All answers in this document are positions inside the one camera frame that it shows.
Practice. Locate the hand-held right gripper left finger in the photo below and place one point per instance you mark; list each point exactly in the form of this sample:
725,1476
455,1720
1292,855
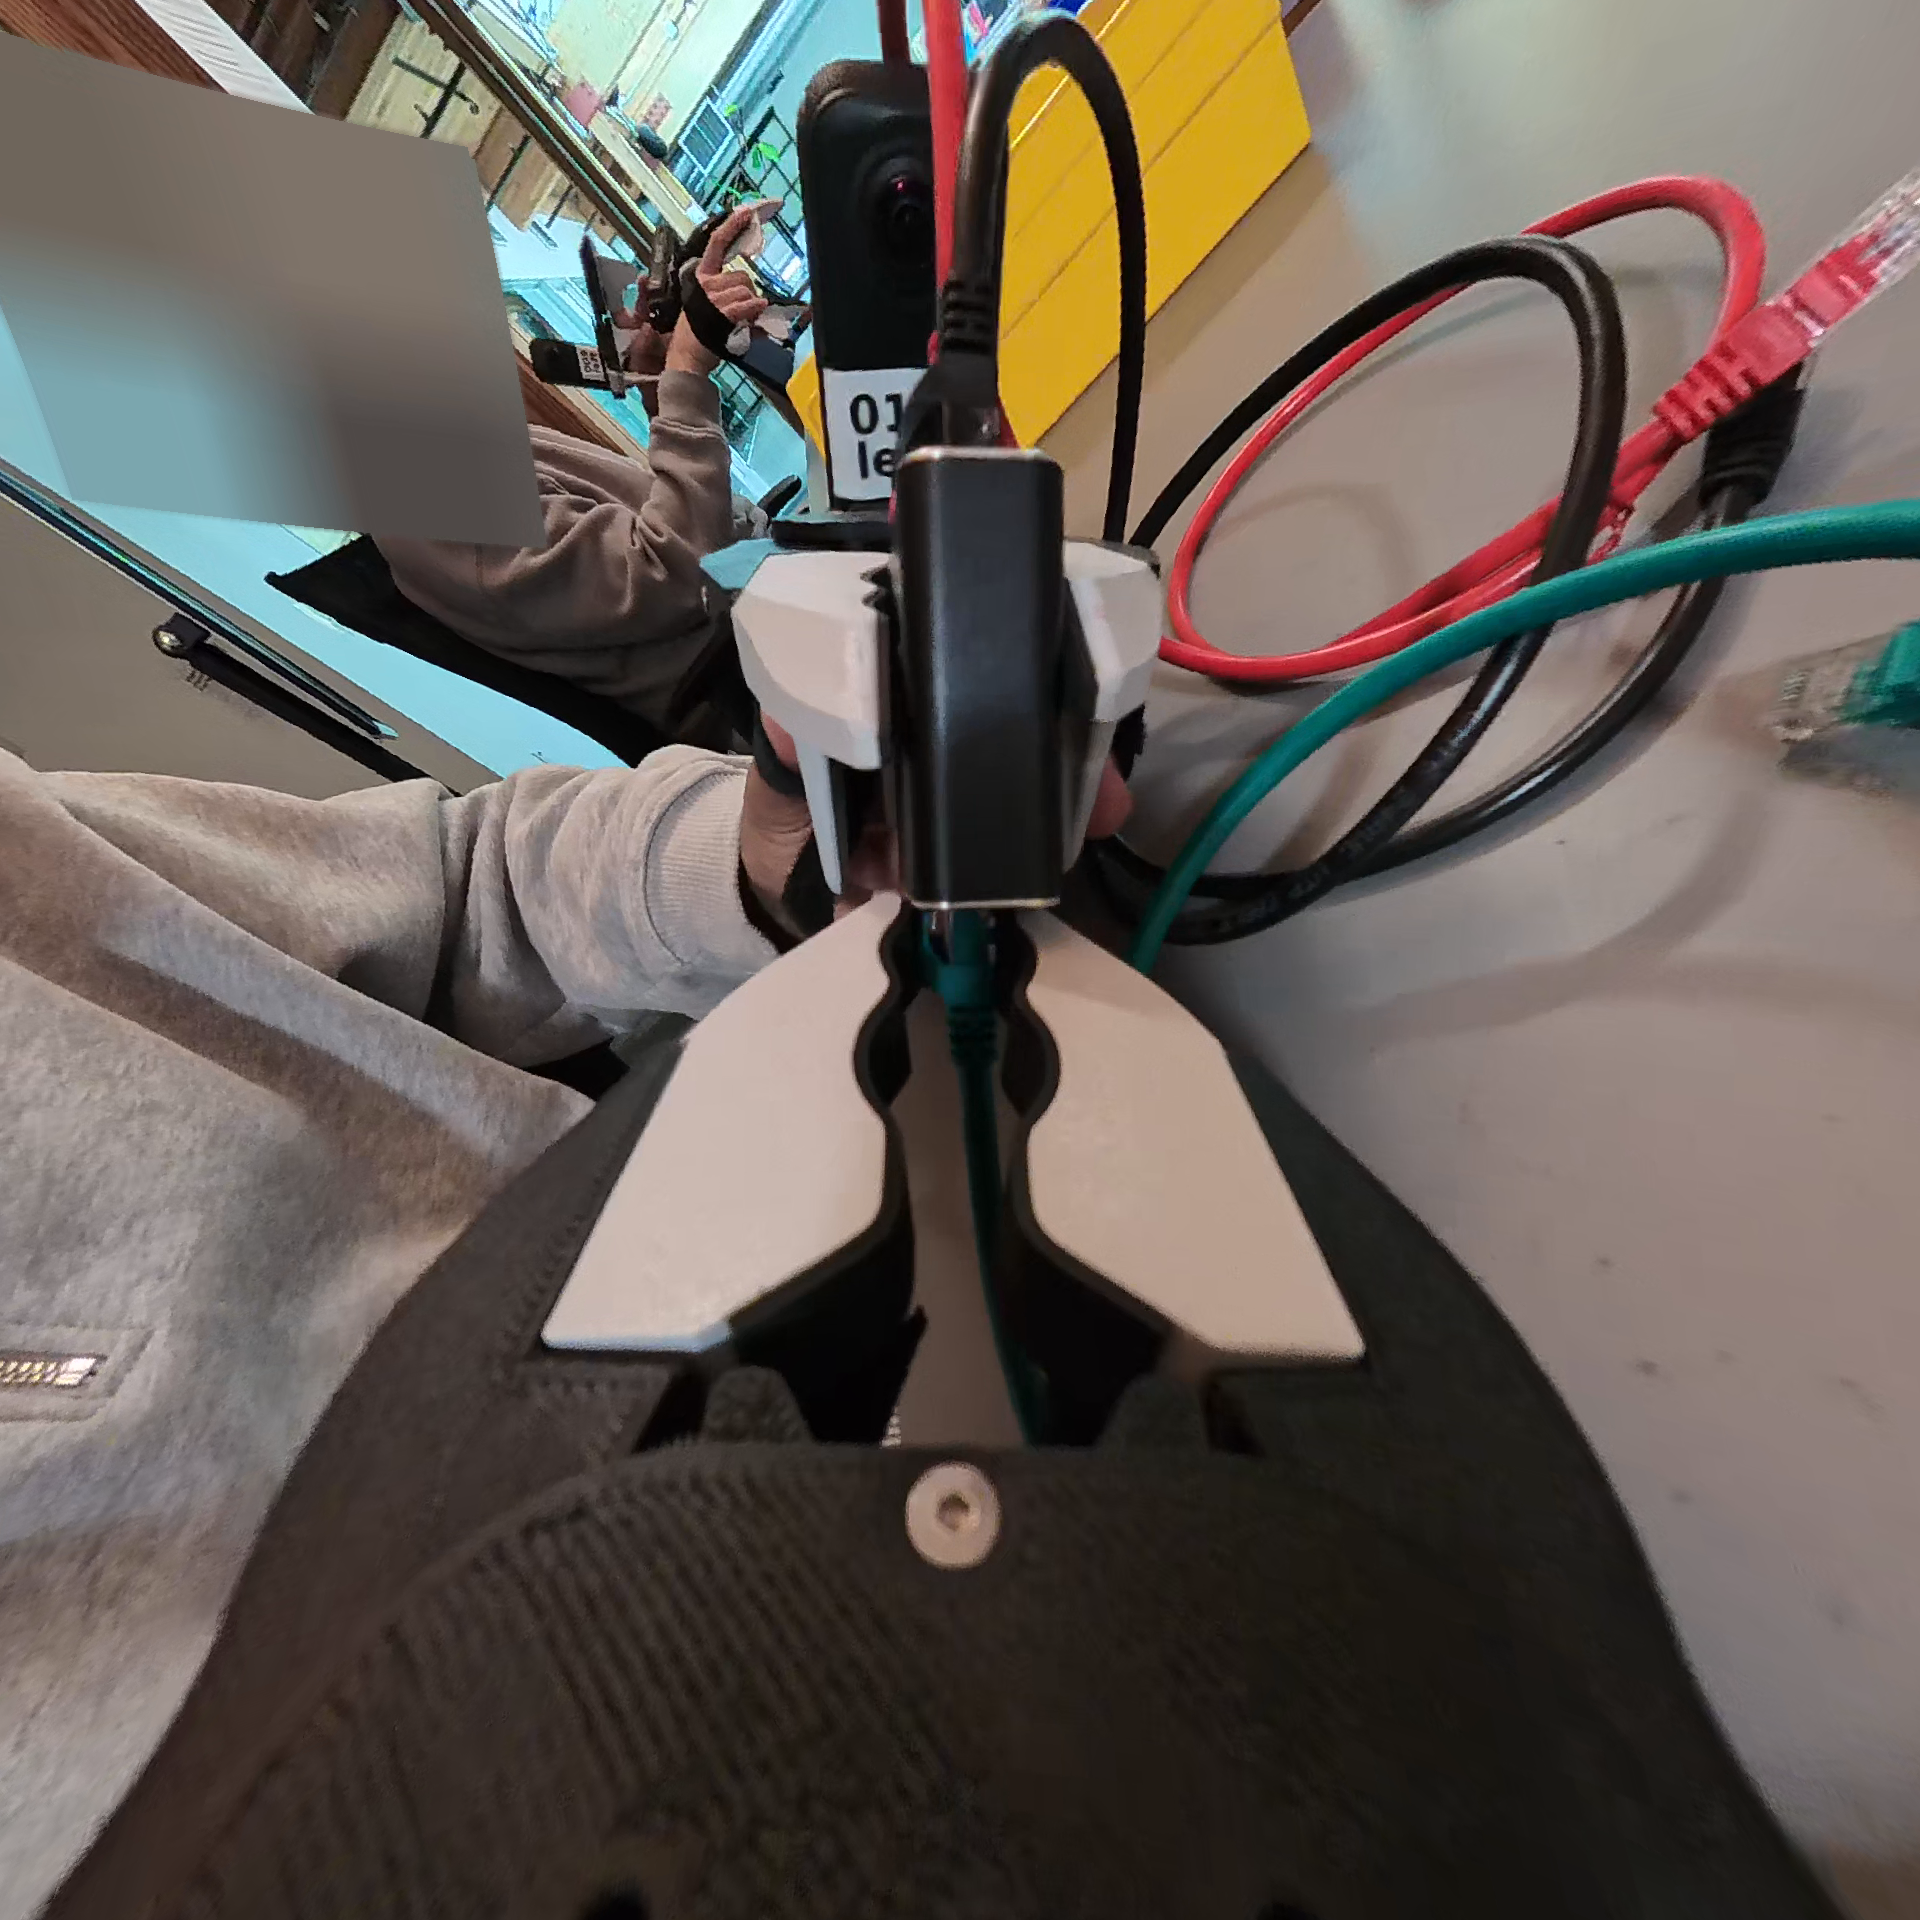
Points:
734,1185

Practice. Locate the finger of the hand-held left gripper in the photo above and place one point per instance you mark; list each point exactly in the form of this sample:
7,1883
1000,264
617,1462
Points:
1118,630
811,661

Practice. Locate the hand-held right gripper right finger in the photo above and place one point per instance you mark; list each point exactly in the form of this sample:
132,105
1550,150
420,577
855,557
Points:
1184,1201

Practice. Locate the black network splitter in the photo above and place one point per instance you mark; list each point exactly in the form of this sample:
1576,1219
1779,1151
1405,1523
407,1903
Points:
974,676

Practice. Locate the person's left forearm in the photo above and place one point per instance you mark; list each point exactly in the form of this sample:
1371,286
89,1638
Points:
599,886

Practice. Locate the grey desk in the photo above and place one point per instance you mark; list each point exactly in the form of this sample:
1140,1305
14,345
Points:
1651,1125

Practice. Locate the person's left hand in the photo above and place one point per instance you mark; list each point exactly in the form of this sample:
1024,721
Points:
780,840

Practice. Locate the yellow plastic bin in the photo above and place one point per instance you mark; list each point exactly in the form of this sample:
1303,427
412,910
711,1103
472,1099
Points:
1171,196

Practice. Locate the person's grey sweatshirt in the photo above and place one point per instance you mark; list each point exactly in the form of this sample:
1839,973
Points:
224,1201

